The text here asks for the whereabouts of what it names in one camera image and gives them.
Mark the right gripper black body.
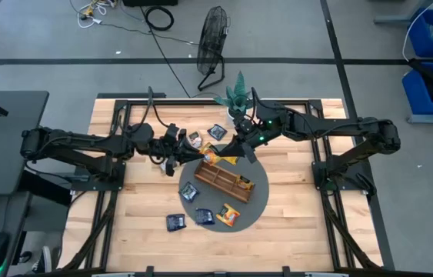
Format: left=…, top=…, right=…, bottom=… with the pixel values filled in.
left=235, top=118, right=269, bottom=165

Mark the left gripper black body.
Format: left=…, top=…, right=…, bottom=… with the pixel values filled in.
left=152, top=125, right=187, bottom=177

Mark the dark blue tea bag packet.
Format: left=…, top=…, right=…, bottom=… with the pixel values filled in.
left=207, top=123, right=228, bottom=142
left=179, top=181, right=201, bottom=204
left=165, top=213, right=187, bottom=233
left=195, top=208, right=216, bottom=226

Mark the wooden tea organizer tray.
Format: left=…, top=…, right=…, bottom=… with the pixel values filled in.
left=193, top=159, right=255, bottom=204

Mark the snake plant in white pot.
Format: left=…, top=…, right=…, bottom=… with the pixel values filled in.
left=213, top=71, right=259, bottom=120

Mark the round grey woven placemat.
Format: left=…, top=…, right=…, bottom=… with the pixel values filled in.
left=178, top=144, right=270, bottom=233

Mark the black floor fan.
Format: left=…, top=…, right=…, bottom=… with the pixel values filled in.
left=195, top=5, right=230, bottom=92

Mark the black equipment box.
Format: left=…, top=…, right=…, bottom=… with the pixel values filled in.
left=122, top=0, right=179, bottom=7

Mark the office chair base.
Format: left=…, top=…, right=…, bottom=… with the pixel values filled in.
left=18, top=245, right=63, bottom=275

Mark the long black floor cable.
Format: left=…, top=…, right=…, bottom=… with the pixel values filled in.
left=140, top=6, right=192, bottom=98

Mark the coiled black cable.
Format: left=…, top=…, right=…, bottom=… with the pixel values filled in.
left=144, top=5, right=175, bottom=32

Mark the white cable bundle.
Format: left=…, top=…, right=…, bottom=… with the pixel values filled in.
left=68, top=0, right=118, bottom=29

